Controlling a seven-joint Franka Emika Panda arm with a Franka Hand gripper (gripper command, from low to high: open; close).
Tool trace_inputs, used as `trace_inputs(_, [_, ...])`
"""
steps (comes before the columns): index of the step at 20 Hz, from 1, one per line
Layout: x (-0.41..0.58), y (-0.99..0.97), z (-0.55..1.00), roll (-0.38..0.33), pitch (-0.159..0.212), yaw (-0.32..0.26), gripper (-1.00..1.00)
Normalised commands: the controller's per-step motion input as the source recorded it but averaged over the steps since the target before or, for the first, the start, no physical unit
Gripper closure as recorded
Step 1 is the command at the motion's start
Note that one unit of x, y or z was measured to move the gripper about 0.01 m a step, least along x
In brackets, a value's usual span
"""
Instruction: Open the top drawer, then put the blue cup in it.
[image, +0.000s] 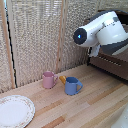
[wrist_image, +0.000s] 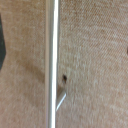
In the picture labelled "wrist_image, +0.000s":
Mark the silver bar handle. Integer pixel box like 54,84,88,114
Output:
44,0,68,128

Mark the dark drawer cabinet frame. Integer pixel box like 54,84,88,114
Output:
0,13,7,71

